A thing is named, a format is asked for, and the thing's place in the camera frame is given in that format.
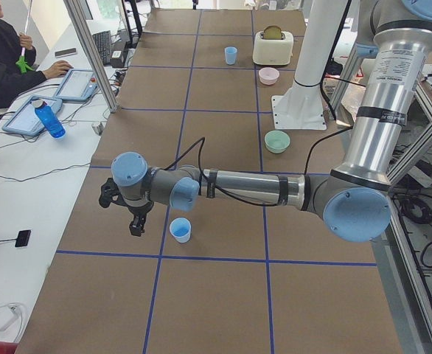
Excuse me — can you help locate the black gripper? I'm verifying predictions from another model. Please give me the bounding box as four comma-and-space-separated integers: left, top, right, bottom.
99, 178, 153, 236

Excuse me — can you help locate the blue cup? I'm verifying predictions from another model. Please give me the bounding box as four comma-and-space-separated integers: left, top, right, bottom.
224, 46, 238, 66
169, 218, 192, 243

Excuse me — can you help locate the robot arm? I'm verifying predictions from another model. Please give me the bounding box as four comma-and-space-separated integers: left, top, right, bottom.
99, 1, 432, 242

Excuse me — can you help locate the small black box device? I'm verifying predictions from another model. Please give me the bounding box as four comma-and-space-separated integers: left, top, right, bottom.
15, 229, 31, 248

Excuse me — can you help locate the blue water bottle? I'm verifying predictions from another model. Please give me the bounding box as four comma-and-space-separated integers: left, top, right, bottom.
31, 100, 66, 139

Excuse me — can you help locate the far blue teach pendant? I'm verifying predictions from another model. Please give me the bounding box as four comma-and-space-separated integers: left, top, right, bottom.
54, 69, 97, 102

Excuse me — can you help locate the blue teach pendant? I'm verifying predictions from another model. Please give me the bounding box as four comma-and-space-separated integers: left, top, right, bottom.
2, 95, 63, 136
54, 69, 97, 102

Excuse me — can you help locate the near blue teach pendant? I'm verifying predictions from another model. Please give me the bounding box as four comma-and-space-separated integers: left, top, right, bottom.
2, 95, 63, 136

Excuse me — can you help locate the green bowl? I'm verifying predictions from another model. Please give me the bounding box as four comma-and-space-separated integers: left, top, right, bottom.
264, 130, 290, 154

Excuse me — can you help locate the smartphone on desk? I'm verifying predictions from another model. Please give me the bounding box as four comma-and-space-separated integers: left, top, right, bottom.
55, 48, 77, 58

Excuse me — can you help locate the black keyboard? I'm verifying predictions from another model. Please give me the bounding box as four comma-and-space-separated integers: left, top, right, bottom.
92, 30, 111, 66

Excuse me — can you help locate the pink bowl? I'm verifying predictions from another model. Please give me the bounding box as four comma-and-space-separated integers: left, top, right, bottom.
258, 67, 279, 86

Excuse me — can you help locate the seated person black sweater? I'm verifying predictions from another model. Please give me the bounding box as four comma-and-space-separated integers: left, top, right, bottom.
0, 3, 72, 108

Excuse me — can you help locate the cream toaster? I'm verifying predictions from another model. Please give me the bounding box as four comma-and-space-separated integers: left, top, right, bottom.
252, 31, 294, 66

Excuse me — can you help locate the toast slice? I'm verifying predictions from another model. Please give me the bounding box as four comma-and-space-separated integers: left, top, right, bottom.
262, 25, 283, 40

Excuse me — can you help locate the white cable bundle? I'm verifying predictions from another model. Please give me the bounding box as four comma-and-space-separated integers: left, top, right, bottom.
0, 302, 27, 342

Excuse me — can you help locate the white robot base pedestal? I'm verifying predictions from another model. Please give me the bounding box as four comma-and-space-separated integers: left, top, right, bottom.
271, 0, 351, 131

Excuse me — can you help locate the aluminium frame post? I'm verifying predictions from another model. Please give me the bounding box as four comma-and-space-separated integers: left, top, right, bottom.
63, 0, 118, 114

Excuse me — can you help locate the aluminium frame rack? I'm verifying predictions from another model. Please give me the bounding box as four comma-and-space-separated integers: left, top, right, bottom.
372, 64, 432, 353

